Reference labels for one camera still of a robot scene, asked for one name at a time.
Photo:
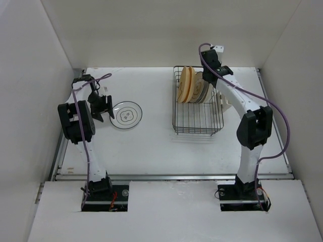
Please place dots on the tan plate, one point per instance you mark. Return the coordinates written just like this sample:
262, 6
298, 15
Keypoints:
192, 83
185, 84

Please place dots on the cream plate with drawing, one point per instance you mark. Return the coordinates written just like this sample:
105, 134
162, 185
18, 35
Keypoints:
198, 89

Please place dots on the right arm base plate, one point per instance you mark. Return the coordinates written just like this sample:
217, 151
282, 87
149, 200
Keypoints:
233, 200

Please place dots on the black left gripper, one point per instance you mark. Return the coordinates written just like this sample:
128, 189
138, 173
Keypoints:
96, 111

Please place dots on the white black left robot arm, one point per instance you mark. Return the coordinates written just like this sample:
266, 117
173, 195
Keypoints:
77, 115

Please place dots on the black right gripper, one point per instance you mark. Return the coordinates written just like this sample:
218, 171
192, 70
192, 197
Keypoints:
220, 63

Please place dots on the grey wire dish rack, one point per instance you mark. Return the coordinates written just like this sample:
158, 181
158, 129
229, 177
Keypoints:
204, 118

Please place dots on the white plate teal band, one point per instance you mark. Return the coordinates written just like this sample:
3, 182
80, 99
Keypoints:
207, 92

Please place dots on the tan plate front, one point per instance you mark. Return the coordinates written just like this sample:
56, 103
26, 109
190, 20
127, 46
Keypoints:
185, 84

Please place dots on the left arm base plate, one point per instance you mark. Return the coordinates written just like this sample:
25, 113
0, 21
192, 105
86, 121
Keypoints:
116, 201

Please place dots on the white plate teal rim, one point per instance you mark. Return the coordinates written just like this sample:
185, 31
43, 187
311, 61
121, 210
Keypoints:
128, 114

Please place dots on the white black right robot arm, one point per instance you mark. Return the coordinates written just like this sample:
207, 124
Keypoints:
255, 125

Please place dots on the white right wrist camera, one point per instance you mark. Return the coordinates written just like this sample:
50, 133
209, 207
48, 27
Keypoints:
220, 51

